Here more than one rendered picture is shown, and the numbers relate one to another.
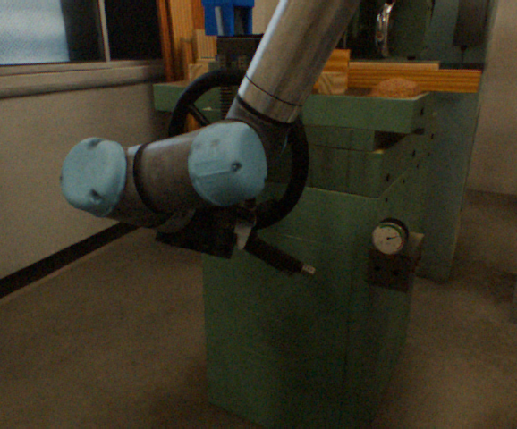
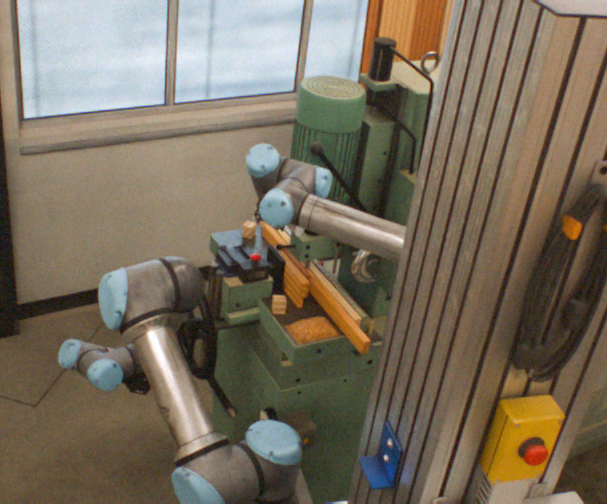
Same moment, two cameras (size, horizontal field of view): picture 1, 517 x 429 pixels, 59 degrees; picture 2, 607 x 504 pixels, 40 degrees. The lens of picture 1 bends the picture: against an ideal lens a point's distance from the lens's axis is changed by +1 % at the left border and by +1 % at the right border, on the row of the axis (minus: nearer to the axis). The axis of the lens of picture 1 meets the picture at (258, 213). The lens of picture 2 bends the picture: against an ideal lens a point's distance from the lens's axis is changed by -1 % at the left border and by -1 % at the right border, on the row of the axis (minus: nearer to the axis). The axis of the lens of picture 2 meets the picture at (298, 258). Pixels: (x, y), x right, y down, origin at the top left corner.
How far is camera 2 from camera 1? 1.79 m
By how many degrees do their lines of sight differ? 28
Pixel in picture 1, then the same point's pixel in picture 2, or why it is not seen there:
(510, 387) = not seen: outside the picture
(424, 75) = (344, 323)
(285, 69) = not seen: hidden behind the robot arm
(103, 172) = (67, 358)
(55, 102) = (222, 139)
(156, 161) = (82, 362)
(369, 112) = (281, 338)
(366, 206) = (276, 392)
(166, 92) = (214, 244)
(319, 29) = not seen: hidden behind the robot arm
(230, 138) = (98, 370)
